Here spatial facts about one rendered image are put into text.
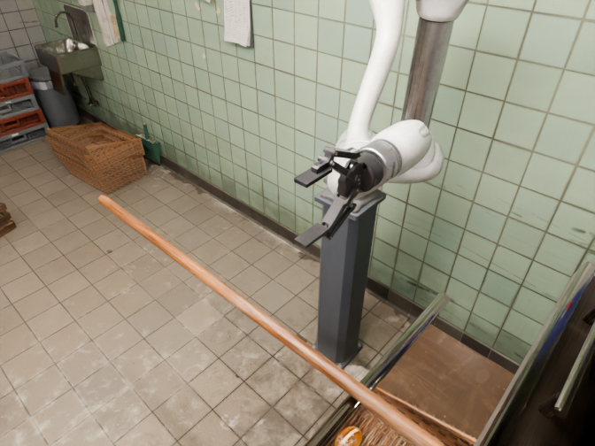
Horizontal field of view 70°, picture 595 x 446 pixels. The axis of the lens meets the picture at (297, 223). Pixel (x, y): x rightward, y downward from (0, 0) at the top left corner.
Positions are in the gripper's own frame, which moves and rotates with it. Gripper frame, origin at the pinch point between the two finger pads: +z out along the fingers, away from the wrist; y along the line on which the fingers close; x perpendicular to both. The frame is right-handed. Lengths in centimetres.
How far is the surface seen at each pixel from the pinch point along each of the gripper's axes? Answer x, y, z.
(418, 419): -25, 74, -23
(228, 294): 17.2, 28.7, 6.6
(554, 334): -42.2, 5.1, -7.1
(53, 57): 350, 63, -88
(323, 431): -18.7, 31.5, 15.6
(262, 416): 40, 149, -18
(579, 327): -44.8, 7.6, -13.6
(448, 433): -33, 72, -23
